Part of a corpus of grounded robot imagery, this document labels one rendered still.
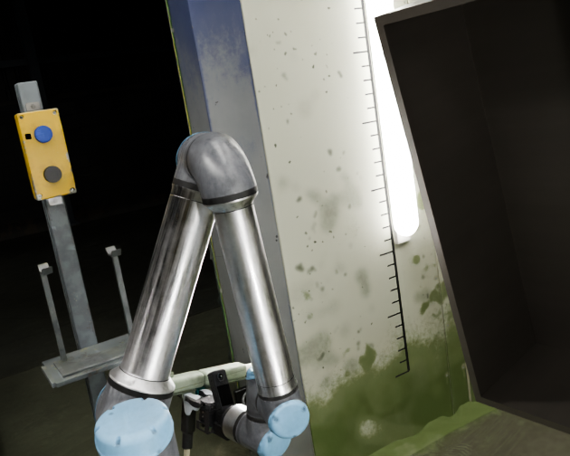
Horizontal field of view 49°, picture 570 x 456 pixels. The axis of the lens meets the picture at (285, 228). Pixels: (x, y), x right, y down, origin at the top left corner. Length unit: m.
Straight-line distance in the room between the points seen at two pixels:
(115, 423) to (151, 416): 0.07
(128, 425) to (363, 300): 1.29
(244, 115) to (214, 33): 0.27
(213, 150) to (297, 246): 0.97
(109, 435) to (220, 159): 0.57
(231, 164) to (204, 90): 0.78
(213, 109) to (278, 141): 0.25
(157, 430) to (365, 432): 1.40
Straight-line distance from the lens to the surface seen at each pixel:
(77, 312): 2.12
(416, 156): 1.72
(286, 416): 1.38
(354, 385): 2.43
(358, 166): 2.29
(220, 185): 1.22
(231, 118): 2.02
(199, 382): 1.79
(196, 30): 2.01
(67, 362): 2.04
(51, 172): 1.97
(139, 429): 1.27
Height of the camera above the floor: 1.46
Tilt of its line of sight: 11 degrees down
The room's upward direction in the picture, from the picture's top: 9 degrees counter-clockwise
